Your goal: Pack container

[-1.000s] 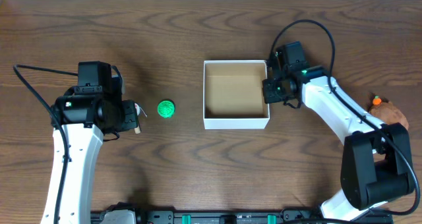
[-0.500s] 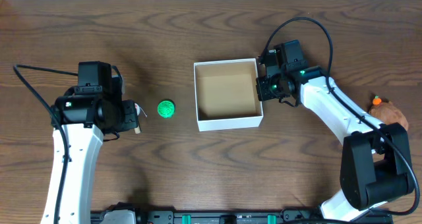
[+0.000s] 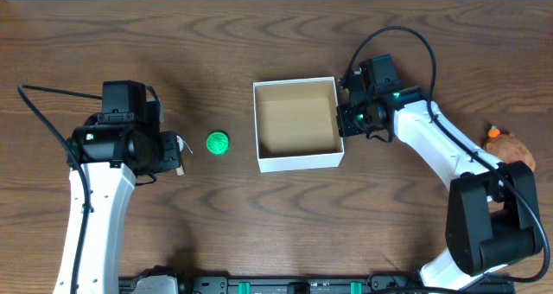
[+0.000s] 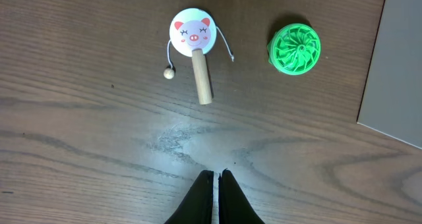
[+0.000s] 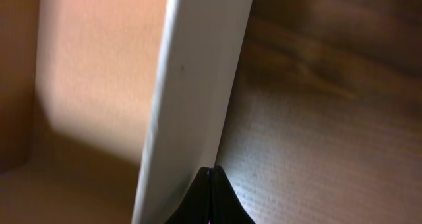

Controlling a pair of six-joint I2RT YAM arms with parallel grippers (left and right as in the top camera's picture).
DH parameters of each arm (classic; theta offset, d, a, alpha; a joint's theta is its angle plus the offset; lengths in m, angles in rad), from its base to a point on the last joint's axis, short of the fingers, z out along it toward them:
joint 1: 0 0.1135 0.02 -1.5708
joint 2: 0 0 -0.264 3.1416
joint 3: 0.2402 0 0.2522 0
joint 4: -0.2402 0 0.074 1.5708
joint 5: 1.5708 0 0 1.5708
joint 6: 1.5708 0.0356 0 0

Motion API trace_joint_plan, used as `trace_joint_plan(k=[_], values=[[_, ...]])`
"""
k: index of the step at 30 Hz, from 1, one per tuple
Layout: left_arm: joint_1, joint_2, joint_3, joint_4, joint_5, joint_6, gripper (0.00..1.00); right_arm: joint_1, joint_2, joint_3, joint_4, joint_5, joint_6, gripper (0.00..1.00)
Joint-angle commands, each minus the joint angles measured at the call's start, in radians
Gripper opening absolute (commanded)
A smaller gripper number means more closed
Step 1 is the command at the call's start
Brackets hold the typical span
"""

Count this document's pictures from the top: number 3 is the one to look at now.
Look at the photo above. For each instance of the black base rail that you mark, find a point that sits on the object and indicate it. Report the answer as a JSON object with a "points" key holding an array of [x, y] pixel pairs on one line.
{"points": [[162, 279]]}

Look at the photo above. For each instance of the brown plush capybara with orange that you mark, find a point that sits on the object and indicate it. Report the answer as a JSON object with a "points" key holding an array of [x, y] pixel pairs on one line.
{"points": [[508, 148]]}

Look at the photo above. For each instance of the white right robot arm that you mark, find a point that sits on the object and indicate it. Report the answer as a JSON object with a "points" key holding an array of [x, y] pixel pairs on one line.
{"points": [[493, 216]]}

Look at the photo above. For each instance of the pig face wooden rattle drum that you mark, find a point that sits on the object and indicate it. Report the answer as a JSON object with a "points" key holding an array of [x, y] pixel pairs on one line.
{"points": [[181, 155]]}

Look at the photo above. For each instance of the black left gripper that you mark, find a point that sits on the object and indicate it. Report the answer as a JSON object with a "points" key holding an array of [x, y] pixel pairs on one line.
{"points": [[171, 151]]}

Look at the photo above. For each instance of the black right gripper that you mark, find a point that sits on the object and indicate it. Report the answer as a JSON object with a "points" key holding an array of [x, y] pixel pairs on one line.
{"points": [[345, 122]]}

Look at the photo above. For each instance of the green plastic spinning disc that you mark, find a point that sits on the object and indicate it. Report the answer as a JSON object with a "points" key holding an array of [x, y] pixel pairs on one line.
{"points": [[218, 143]]}

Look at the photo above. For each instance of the white cardboard box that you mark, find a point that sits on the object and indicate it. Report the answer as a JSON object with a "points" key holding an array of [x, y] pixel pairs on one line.
{"points": [[295, 124]]}

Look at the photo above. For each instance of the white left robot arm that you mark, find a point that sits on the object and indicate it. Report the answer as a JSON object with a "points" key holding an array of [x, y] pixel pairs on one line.
{"points": [[108, 153]]}

